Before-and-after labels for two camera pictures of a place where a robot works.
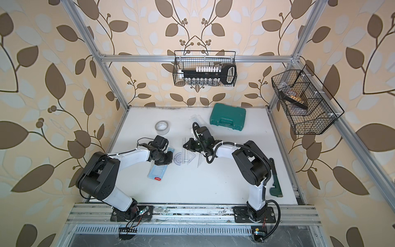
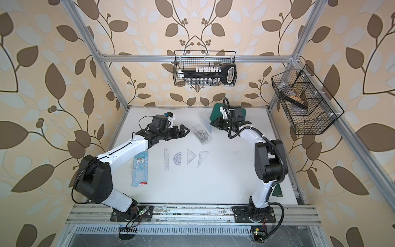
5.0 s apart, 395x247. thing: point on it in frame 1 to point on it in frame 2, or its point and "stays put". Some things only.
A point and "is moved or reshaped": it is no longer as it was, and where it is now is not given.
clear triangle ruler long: x=201 y=158 stays put
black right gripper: x=191 y=146 to x=219 y=125
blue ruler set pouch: x=156 y=171 to x=139 y=169
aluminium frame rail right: x=362 y=155 stays put
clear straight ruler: x=183 y=143 is moved or reshaped
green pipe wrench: x=277 y=190 stays put
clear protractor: x=177 y=159 stays put
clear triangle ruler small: x=191 y=155 stays put
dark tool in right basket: x=284 y=95 stays put
